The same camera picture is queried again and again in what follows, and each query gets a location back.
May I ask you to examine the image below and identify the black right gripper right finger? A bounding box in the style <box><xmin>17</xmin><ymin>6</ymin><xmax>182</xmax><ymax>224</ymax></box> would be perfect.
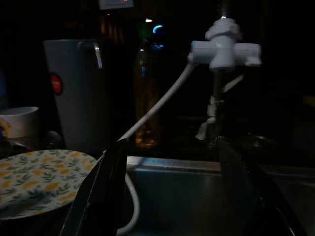
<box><xmin>216</xmin><ymin>136</ymin><xmax>307</xmax><ymax>236</ymax></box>

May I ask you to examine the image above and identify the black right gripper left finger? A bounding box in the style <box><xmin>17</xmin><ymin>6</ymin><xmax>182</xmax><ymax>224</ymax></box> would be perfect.
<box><xmin>59</xmin><ymin>138</ymin><xmax>130</xmax><ymax>236</ymax></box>

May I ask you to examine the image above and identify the lemon print plate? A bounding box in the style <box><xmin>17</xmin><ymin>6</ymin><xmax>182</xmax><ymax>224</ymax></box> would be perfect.
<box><xmin>0</xmin><ymin>149</ymin><xmax>99</xmax><ymax>220</ymax></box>

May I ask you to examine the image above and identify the stainless steel sink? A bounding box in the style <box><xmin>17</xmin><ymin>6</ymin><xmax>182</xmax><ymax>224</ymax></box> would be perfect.
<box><xmin>117</xmin><ymin>156</ymin><xmax>315</xmax><ymax>236</ymax></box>

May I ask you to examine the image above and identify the chrome faucet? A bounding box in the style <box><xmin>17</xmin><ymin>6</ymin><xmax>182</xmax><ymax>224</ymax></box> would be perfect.
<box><xmin>211</xmin><ymin>0</ymin><xmax>237</xmax><ymax>148</ymax></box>

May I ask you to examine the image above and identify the white Hello Kitty mug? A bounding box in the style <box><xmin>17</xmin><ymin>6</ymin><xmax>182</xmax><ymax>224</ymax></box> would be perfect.
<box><xmin>0</xmin><ymin>106</ymin><xmax>40</xmax><ymax>148</ymax></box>

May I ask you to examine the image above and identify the clear bottle yellow liquid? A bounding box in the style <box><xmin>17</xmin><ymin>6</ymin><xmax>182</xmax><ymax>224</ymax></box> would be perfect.
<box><xmin>134</xmin><ymin>39</ymin><xmax>163</xmax><ymax>149</ymax></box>

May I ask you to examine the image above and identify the white faucet filter attachment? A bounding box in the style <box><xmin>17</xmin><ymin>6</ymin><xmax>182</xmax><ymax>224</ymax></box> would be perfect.
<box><xmin>188</xmin><ymin>19</ymin><xmax>262</xmax><ymax>72</ymax></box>

